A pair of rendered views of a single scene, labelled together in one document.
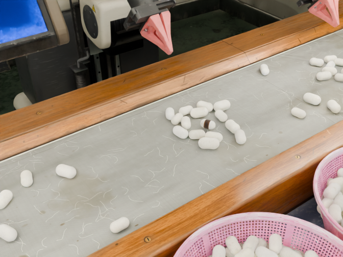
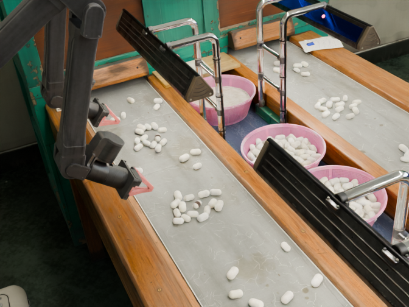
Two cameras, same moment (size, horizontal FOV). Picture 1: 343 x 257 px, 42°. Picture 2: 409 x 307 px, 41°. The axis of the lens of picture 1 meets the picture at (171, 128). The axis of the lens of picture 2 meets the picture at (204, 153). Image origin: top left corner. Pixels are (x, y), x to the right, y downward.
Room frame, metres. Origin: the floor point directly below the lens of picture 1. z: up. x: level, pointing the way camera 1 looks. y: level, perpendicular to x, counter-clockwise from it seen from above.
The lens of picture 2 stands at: (0.42, 1.12, 1.75)
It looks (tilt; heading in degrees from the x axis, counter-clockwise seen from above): 34 degrees down; 282
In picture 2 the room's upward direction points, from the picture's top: 6 degrees counter-clockwise
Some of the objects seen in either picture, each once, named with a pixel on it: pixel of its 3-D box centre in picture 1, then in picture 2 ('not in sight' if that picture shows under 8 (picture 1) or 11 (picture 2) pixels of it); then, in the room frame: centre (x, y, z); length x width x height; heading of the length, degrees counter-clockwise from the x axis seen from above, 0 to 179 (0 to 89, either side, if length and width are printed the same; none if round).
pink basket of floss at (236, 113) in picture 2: not in sight; (221, 101); (0.73, -0.71, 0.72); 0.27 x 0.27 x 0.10
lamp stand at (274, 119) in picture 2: not in sight; (291, 62); (0.47, -0.68, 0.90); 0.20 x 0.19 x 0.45; 124
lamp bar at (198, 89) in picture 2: not in sight; (157, 48); (0.87, -0.41, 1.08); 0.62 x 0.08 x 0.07; 124
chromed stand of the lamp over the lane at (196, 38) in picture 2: not in sight; (187, 93); (0.80, -0.45, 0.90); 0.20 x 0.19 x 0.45; 124
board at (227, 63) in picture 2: not in sight; (196, 69); (0.86, -0.89, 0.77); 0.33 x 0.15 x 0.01; 34
